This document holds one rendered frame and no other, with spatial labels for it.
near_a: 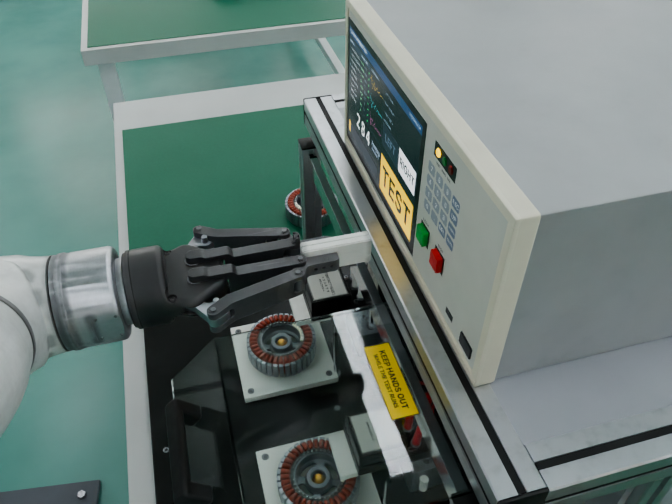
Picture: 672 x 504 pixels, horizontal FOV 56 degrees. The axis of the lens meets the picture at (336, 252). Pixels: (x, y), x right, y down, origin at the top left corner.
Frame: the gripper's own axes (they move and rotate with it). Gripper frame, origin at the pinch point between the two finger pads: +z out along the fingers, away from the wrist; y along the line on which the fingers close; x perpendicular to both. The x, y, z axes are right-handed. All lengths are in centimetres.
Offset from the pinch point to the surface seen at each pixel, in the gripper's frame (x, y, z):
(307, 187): -20.5, -37.9, 5.6
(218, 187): -43, -73, -7
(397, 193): -0.5, -8.0, 9.4
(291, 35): -46, -153, 27
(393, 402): -11.6, 11.1, 3.0
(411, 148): 7.2, -5.4, 9.4
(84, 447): -118, -64, -55
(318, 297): -26.0, -18.2, 2.4
